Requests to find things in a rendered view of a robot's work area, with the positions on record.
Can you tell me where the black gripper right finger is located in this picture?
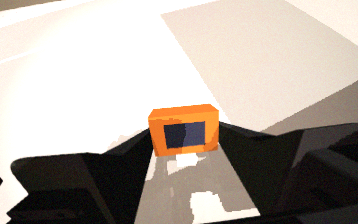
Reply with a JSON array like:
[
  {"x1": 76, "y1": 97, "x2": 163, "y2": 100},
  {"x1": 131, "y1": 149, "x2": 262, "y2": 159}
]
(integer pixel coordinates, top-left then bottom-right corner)
[{"x1": 218, "y1": 121, "x2": 358, "y2": 215}]

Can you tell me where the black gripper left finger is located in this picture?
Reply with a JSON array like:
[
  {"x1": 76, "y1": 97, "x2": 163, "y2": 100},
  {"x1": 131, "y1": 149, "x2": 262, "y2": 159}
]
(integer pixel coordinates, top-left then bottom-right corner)
[{"x1": 10, "y1": 128, "x2": 153, "y2": 224}]

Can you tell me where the orange block with dark square face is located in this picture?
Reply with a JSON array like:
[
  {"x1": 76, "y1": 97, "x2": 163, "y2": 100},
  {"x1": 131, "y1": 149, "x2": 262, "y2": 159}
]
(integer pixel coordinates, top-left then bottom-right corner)
[{"x1": 147, "y1": 103, "x2": 219, "y2": 157}]

